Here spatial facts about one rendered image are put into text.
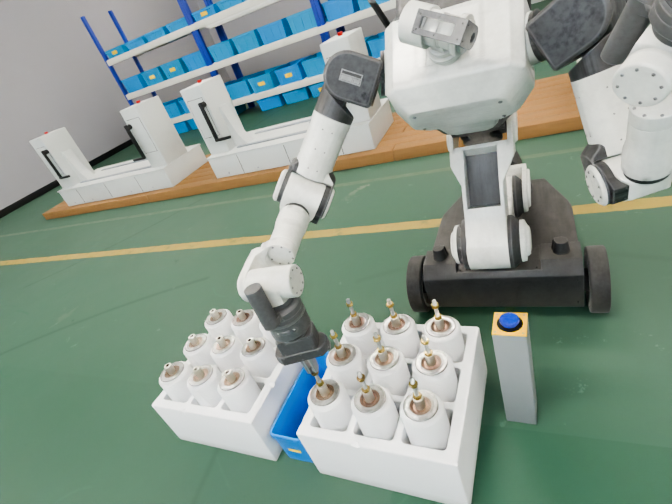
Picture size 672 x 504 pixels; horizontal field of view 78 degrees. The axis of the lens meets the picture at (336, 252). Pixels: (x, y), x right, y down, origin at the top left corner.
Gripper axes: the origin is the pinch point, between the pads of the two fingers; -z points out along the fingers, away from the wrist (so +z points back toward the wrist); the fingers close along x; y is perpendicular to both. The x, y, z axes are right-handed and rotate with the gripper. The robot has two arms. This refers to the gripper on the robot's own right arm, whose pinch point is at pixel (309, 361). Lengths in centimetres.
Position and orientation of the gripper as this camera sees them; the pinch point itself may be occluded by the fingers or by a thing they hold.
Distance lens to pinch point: 97.2
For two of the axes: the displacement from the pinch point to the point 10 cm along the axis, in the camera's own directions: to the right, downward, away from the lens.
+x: 9.5, -2.8, -1.4
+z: -3.1, -8.1, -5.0
